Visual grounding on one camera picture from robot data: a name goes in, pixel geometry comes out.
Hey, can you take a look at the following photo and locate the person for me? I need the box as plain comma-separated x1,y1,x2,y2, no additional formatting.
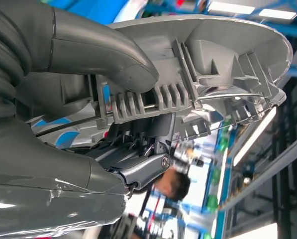
99,166,191,239

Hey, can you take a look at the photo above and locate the ceiling light panel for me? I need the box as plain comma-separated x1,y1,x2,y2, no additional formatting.
228,223,278,239
258,8,297,20
234,106,277,168
207,1,255,15

